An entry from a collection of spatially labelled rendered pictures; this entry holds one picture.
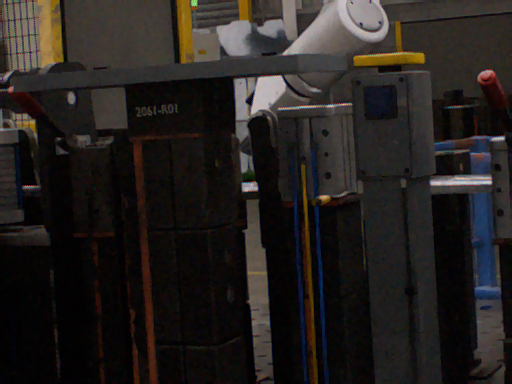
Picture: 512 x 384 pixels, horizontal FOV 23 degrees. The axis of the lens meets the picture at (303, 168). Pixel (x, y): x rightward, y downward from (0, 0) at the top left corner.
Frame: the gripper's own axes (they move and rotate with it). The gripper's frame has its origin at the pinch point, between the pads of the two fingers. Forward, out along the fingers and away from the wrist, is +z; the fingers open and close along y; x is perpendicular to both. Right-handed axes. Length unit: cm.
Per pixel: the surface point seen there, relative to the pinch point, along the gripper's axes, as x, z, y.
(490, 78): 1, -59, 30
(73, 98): -29.3, -7.5, 15.2
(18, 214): -28.8, 5.9, 27.0
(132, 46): 44, 242, -214
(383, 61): -10, -55, 30
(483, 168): 165, 163, -165
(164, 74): -27, -37, 30
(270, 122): -7.9, -24.5, 18.7
